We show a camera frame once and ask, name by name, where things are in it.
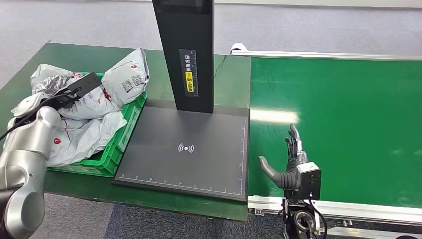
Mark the green work table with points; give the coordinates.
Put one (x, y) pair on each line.
(66, 54)

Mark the green conveyor belt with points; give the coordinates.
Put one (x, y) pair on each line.
(362, 125)

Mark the black scanner column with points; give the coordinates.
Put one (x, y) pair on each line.
(184, 29)

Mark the large grey mailer bag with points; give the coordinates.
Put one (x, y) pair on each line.
(85, 138)

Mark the grey mailer bag with barcodes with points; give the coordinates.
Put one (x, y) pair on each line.
(128, 79)

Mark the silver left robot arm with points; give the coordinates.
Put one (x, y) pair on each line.
(26, 158)

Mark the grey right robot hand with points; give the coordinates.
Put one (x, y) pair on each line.
(290, 179)

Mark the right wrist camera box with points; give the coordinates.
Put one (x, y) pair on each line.
(310, 181)

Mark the black yellow column label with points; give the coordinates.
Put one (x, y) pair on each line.
(189, 74)

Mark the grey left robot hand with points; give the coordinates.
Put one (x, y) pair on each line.
(49, 84)

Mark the black scanner base plate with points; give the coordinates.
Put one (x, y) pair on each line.
(197, 165)

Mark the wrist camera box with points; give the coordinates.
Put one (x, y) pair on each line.
(84, 85)
(310, 181)

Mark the aluminium conveyor frame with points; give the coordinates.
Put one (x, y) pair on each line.
(362, 214)

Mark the grey mailer bag red stripe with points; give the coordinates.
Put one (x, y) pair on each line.
(92, 105)

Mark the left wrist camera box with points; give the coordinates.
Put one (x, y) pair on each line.
(84, 85)

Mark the green plastic crate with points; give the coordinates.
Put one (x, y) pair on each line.
(127, 128)

